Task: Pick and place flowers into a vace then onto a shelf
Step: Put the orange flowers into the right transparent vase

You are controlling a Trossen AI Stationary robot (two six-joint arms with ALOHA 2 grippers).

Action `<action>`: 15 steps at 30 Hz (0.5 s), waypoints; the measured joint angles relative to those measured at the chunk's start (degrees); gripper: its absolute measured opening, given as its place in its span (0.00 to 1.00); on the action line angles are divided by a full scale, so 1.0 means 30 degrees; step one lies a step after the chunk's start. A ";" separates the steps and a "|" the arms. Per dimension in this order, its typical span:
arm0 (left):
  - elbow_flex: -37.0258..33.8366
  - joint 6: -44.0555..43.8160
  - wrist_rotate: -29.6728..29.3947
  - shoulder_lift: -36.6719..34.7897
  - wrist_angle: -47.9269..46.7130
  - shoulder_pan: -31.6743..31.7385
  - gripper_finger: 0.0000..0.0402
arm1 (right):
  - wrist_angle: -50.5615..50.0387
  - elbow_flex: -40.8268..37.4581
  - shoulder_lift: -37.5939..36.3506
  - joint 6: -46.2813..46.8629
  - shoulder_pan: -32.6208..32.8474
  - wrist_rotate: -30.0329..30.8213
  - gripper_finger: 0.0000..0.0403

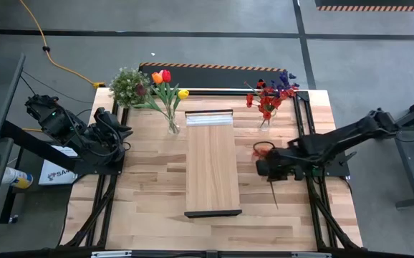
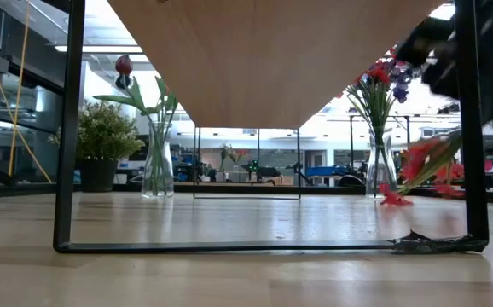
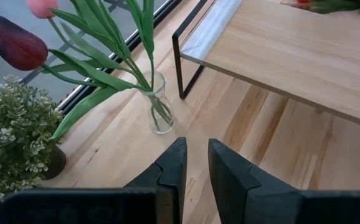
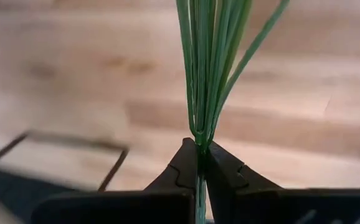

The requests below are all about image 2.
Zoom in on potted green plant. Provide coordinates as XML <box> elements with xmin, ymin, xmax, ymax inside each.
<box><xmin>48</xmin><ymin>99</ymin><xmax>146</xmax><ymax>194</ymax></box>

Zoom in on black tape piece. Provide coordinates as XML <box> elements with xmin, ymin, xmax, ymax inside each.
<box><xmin>391</xmin><ymin>229</ymin><xmax>490</xmax><ymax>256</ymax></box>

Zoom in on black metal rig frame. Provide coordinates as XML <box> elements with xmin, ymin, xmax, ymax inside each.
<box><xmin>0</xmin><ymin>155</ymin><xmax>493</xmax><ymax>206</ymax></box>

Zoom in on red artificial flower bunch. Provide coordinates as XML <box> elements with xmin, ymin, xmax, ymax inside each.
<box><xmin>335</xmin><ymin>44</ymin><xmax>401</xmax><ymax>198</ymax></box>
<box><xmin>378</xmin><ymin>130</ymin><xmax>493</xmax><ymax>209</ymax></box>

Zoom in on wooden shelf black legs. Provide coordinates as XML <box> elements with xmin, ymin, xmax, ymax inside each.
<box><xmin>52</xmin><ymin>0</ymin><xmax>490</xmax><ymax>256</ymax></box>

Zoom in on yellow cable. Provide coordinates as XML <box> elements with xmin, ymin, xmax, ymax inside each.
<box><xmin>7</xmin><ymin>0</ymin><xmax>31</xmax><ymax>175</ymax></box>
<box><xmin>0</xmin><ymin>0</ymin><xmax>54</xmax><ymax>184</ymax></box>

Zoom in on blue storage bins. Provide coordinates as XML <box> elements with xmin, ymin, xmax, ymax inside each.
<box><xmin>304</xmin><ymin>165</ymin><xmax>342</xmax><ymax>177</ymax></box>

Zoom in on clear glass vase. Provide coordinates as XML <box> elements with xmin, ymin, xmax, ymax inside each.
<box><xmin>141</xmin><ymin>120</ymin><xmax>175</xmax><ymax>199</ymax></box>
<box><xmin>365</xmin><ymin>126</ymin><xmax>399</xmax><ymax>200</ymax></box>

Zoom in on dark purple artificial tulip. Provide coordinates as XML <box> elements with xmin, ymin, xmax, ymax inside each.
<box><xmin>91</xmin><ymin>54</ymin><xmax>165</xmax><ymax>195</ymax></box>

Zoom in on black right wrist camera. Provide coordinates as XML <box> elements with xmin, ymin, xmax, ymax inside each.
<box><xmin>394</xmin><ymin>16</ymin><xmax>459</xmax><ymax>100</ymax></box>

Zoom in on black ceiling cable reel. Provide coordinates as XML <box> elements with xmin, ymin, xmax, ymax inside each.
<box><xmin>115</xmin><ymin>72</ymin><xmax>134</xmax><ymax>90</ymax></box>

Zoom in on distant artificial flowers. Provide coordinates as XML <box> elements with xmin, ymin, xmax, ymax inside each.
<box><xmin>218</xmin><ymin>142</ymin><xmax>250</xmax><ymax>172</ymax></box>

